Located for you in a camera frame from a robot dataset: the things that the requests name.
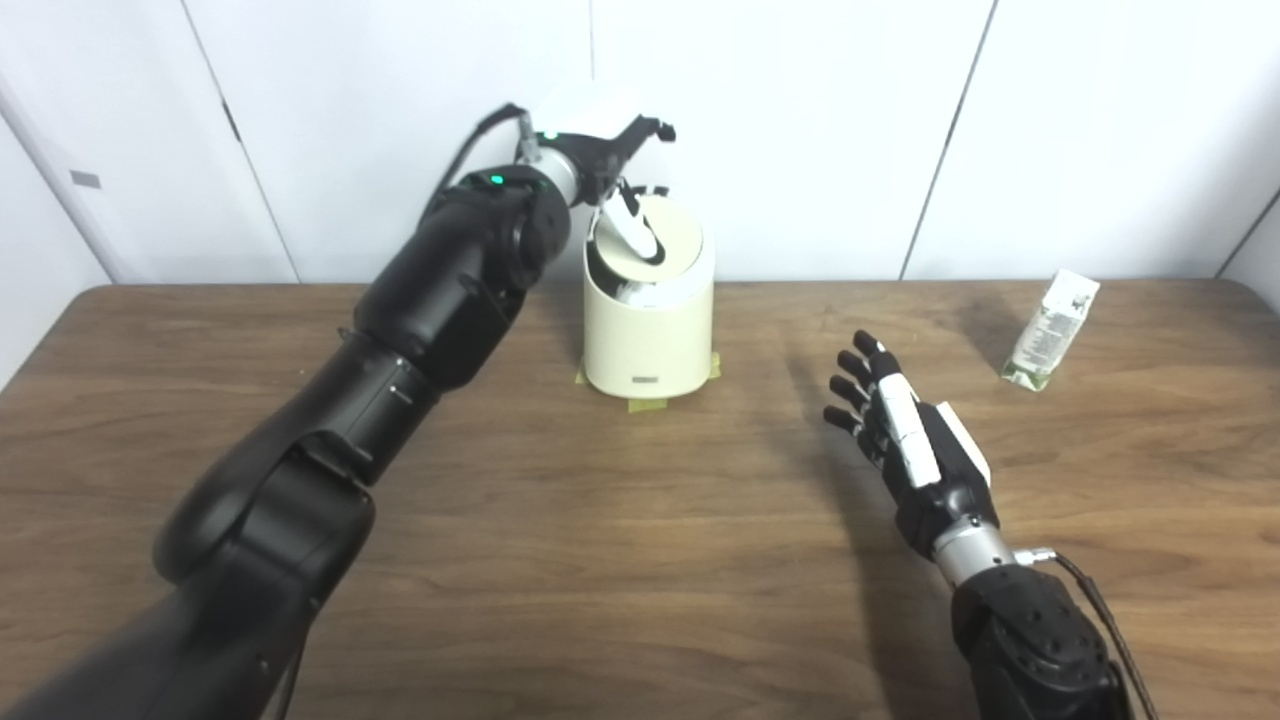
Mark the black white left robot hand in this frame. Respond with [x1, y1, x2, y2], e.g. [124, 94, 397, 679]
[528, 85, 679, 269]

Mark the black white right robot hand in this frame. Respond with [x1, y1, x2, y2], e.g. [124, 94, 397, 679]
[823, 330, 1001, 561]

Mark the cream round bin lid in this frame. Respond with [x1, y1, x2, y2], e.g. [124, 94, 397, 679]
[590, 195, 707, 286]

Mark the cream-colored round bin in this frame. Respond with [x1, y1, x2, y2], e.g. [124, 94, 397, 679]
[582, 190, 717, 401]

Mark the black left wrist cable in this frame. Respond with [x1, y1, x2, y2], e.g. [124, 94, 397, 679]
[425, 103, 533, 216]

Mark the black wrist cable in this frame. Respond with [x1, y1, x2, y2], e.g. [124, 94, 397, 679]
[1015, 547, 1161, 720]
[425, 103, 533, 216]

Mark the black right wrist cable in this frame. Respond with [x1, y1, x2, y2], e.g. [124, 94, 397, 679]
[1015, 547, 1161, 720]

